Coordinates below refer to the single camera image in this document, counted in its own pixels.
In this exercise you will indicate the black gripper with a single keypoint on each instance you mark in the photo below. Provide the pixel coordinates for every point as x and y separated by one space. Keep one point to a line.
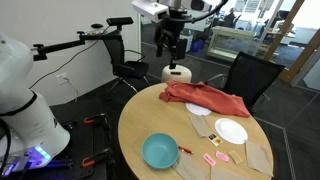
172 30

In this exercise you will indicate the teal bowl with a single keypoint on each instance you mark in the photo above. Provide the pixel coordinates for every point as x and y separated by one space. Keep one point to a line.
160 151

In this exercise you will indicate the orange cloth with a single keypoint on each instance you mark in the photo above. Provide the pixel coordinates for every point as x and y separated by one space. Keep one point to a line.
206 96

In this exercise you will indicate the white plate under cloth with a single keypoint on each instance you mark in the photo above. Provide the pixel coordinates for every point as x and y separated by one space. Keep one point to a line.
196 110

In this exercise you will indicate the blue bin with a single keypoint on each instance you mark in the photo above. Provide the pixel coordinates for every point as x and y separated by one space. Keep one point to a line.
196 46

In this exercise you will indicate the small black item on stool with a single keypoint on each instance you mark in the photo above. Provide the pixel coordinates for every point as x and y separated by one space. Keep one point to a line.
175 72

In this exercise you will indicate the cream round stool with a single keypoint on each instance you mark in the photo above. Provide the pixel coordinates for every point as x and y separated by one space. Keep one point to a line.
176 78

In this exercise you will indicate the black office chair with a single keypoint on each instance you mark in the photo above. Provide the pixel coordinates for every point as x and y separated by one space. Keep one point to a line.
128 68

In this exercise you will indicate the white and green bench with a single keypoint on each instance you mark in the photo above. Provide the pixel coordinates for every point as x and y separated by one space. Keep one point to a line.
230 33

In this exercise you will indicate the seated person in background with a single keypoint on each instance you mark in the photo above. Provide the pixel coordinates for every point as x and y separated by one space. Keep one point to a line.
230 16

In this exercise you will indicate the black mesh chair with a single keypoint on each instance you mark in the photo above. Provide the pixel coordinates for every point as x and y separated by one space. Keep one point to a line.
250 78

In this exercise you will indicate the black and yellow packet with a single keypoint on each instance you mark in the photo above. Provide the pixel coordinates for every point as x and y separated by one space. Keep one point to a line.
215 140

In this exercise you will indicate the white round plate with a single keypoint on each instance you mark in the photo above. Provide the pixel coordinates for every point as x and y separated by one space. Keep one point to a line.
231 131

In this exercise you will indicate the red pen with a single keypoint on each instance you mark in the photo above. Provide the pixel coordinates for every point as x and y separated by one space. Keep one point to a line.
185 150

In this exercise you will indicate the pink packet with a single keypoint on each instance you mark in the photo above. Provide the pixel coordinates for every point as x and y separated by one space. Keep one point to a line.
222 156
209 160

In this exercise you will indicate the tan packet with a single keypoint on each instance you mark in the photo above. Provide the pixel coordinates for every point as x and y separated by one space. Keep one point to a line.
235 157

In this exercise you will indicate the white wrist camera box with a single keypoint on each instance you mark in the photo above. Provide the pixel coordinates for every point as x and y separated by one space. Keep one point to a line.
150 10

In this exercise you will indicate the black stereo camera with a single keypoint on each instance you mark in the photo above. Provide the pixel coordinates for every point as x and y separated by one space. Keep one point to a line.
120 21

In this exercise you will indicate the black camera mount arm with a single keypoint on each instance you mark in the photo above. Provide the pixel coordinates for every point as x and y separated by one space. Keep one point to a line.
60 46

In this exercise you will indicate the white wall outlet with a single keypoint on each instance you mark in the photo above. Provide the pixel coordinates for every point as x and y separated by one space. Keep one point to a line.
62 78

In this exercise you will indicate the wooden post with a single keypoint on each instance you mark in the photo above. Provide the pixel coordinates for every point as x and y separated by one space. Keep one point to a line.
283 30

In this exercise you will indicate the wooden door frame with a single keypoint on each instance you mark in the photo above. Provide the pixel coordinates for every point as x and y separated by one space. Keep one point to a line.
300 56

